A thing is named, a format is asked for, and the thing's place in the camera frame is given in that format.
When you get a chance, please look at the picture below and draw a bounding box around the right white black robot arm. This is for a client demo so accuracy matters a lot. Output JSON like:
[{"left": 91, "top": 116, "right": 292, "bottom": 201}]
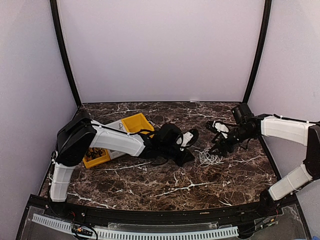
[{"left": 205, "top": 103, "right": 320, "bottom": 217}]

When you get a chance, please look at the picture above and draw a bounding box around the white plastic bin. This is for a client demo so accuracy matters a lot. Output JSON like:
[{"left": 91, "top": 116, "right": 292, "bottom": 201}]
[{"left": 106, "top": 120, "right": 126, "bottom": 160}]

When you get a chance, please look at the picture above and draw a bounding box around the yellow bin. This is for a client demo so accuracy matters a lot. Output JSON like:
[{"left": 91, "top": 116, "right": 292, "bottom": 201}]
[
  {"left": 82, "top": 147, "right": 111, "bottom": 169},
  {"left": 121, "top": 113, "right": 155, "bottom": 137}
]

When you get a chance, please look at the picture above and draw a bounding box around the white slotted cable duct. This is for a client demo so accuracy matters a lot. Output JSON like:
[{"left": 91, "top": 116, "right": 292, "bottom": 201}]
[{"left": 31, "top": 213, "right": 239, "bottom": 240}]

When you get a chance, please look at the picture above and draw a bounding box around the yellow bin near back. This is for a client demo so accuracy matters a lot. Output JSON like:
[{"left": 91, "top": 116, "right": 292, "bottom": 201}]
[{"left": 121, "top": 113, "right": 155, "bottom": 137}]

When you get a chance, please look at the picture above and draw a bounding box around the right black frame post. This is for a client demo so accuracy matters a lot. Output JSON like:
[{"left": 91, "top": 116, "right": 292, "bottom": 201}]
[{"left": 242, "top": 0, "right": 273, "bottom": 104}]

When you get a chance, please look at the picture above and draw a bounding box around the black frame post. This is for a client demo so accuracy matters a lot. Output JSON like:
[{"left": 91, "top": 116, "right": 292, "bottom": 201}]
[
  {"left": 49, "top": 0, "right": 82, "bottom": 108},
  {"left": 242, "top": 0, "right": 273, "bottom": 104}
]

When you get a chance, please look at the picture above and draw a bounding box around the black front rail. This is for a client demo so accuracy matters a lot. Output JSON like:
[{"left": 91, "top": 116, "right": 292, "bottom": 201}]
[{"left": 29, "top": 194, "right": 298, "bottom": 227}]

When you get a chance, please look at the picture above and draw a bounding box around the white cable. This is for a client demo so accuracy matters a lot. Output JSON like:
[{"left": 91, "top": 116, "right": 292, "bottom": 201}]
[{"left": 194, "top": 147, "right": 225, "bottom": 168}]

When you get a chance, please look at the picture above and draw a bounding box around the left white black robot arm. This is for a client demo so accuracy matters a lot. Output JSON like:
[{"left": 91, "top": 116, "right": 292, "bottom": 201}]
[{"left": 48, "top": 112, "right": 199, "bottom": 218}]

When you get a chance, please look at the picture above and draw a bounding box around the yellow bin near front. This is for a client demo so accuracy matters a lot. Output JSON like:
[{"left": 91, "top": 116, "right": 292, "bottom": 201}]
[{"left": 82, "top": 147, "right": 111, "bottom": 169}]

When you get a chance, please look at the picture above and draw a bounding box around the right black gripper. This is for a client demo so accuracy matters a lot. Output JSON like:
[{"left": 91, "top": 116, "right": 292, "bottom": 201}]
[{"left": 208, "top": 125, "right": 254, "bottom": 157}]

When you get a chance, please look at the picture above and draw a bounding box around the small circuit board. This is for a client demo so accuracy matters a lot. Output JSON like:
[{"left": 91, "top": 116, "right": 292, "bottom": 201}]
[{"left": 70, "top": 223, "right": 94, "bottom": 237}]

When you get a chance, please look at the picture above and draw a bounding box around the thick black cable bundle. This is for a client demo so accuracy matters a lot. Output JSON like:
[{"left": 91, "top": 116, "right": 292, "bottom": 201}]
[{"left": 86, "top": 147, "right": 107, "bottom": 161}]

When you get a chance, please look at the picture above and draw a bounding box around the left black frame post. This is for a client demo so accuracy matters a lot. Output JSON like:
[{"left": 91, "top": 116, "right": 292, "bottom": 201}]
[{"left": 49, "top": 0, "right": 82, "bottom": 108}]

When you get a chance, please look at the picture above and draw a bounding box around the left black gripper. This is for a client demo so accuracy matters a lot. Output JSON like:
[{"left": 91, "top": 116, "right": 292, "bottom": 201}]
[{"left": 160, "top": 144, "right": 195, "bottom": 168}]

